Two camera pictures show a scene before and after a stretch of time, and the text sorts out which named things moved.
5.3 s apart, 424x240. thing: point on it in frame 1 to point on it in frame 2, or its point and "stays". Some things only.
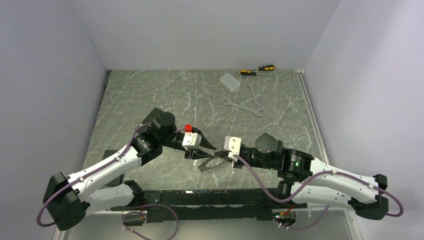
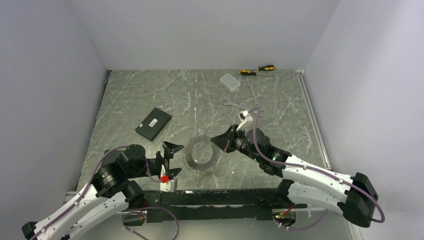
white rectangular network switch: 230,82 stays
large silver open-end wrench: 256,110 stays
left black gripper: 196,153 to 169,150
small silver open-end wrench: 256,104 stays
